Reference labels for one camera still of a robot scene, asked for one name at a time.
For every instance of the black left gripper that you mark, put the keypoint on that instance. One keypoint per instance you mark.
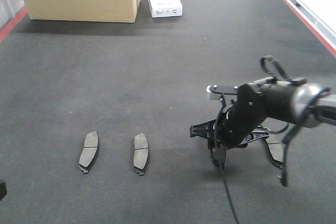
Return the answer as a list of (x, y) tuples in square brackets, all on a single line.
[(3, 189)]

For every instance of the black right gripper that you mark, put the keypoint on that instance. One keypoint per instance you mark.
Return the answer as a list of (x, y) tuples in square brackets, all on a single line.
[(241, 122)]

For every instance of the grey brake pad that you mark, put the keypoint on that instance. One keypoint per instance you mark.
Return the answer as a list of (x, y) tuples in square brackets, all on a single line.
[(218, 157), (274, 151), (141, 154), (89, 151)]

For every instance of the black and silver right robot arm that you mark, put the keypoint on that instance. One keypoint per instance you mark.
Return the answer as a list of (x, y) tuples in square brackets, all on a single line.
[(290, 100)]

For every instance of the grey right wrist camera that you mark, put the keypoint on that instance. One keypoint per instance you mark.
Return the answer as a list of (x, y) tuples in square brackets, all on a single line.
[(215, 92)]

